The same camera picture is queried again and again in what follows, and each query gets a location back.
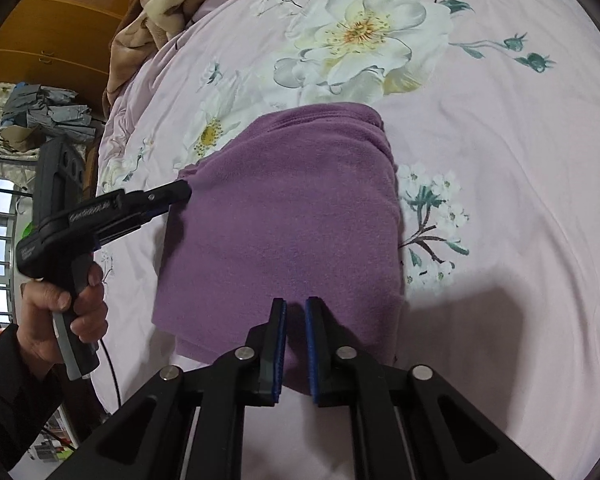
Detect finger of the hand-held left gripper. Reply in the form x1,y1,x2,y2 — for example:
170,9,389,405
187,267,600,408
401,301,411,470
125,179,192,226

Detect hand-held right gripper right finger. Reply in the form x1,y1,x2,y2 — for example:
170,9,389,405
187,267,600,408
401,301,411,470
305,296,556,480

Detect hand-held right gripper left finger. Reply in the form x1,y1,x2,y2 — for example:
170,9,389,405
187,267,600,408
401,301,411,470
45,298,287,480

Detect purple pants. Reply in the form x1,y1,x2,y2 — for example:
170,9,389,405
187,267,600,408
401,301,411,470
151,102,406,396

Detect person's left forearm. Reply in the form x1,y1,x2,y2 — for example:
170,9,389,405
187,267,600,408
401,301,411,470
0,322,67,480

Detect pile of grey clothes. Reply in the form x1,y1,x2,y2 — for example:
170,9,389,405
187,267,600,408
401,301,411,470
0,82,106,152

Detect person's left hand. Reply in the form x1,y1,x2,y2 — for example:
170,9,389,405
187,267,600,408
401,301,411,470
20,262,108,367

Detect window railing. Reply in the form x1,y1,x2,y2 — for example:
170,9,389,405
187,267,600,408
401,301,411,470
0,185,37,323

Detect brown patterned blanket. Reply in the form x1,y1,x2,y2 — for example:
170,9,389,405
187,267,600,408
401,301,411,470
102,0,241,121

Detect wooden wardrobe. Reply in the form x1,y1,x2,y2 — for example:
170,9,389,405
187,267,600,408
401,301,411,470
0,0,146,106

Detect pink floral bedsheet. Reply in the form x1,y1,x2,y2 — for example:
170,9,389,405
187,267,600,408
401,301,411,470
87,0,600,480

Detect black cable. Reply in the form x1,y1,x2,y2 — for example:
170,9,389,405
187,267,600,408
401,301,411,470
97,337,122,413

